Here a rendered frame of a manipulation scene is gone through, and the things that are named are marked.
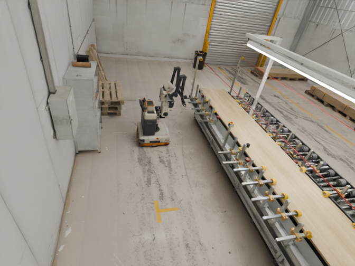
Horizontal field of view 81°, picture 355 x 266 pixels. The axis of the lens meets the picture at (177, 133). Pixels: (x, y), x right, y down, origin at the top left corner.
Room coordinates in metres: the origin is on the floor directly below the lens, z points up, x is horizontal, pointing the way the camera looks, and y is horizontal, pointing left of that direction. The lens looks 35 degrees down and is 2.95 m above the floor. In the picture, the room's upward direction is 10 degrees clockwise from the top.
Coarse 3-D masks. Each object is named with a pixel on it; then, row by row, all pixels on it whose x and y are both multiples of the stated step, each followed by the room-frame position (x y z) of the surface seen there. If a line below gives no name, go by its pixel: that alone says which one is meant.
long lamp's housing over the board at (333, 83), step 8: (256, 48) 3.51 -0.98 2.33; (264, 48) 3.36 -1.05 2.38; (272, 56) 3.11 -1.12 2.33; (280, 56) 2.99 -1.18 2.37; (288, 64) 2.78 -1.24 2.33; (296, 64) 2.69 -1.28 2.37; (304, 72) 2.52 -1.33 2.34; (312, 72) 2.44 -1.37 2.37; (320, 80) 2.29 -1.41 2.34; (328, 80) 2.23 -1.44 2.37; (336, 80) 2.24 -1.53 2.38; (336, 88) 2.10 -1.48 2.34; (344, 88) 2.04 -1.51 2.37; (352, 88) 2.05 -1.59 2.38; (352, 96) 1.93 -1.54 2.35
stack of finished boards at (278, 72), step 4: (256, 68) 10.22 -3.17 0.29; (260, 68) 10.24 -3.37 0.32; (264, 68) 10.35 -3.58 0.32; (272, 68) 10.60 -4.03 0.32; (276, 68) 10.74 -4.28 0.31; (280, 68) 10.86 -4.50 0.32; (260, 72) 9.85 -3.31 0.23; (264, 72) 9.65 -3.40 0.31; (272, 72) 9.86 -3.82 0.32; (276, 72) 9.98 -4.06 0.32; (280, 72) 10.09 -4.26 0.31; (284, 72) 10.22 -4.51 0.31; (288, 72) 10.35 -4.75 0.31; (292, 72) 10.46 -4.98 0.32; (296, 72) 10.59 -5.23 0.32; (268, 76) 9.74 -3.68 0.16; (272, 76) 9.82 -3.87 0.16; (276, 76) 9.89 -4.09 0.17; (280, 76) 9.97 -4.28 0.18; (284, 76) 10.05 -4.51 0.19; (288, 76) 10.14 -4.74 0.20; (292, 76) 10.22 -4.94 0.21; (296, 76) 10.31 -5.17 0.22; (300, 76) 10.39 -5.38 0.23; (304, 76) 10.49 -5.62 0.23
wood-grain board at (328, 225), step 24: (216, 96) 4.75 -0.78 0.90; (240, 120) 3.75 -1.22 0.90; (240, 144) 2.92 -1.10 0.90; (264, 144) 3.05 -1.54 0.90; (288, 168) 2.50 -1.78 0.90; (288, 192) 2.00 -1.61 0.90; (312, 192) 2.08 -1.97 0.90; (312, 216) 1.67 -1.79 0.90; (336, 216) 1.73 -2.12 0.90; (312, 240) 1.35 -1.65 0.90; (336, 240) 1.40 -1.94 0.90; (336, 264) 1.13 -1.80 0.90
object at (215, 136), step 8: (192, 96) 4.96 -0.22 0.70; (208, 128) 3.63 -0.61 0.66; (216, 136) 3.33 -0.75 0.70; (232, 168) 2.56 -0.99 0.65; (240, 176) 2.35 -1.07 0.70; (248, 192) 2.08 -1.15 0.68; (256, 208) 1.85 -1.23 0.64; (264, 208) 1.83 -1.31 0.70; (272, 224) 1.59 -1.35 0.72; (272, 232) 1.52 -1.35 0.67; (280, 248) 1.35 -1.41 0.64; (288, 248) 1.33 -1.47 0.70; (288, 256) 1.24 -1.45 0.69; (296, 264) 1.16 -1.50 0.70
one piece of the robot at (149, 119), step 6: (144, 102) 3.89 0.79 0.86; (156, 108) 3.83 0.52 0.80; (144, 114) 3.53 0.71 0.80; (150, 114) 3.54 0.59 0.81; (156, 114) 3.62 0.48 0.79; (144, 120) 3.50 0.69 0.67; (150, 120) 3.53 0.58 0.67; (156, 120) 3.80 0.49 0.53; (144, 126) 3.50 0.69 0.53; (150, 126) 3.53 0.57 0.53; (156, 126) 3.71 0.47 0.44; (144, 132) 3.49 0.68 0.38; (150, 132) 3.53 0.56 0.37
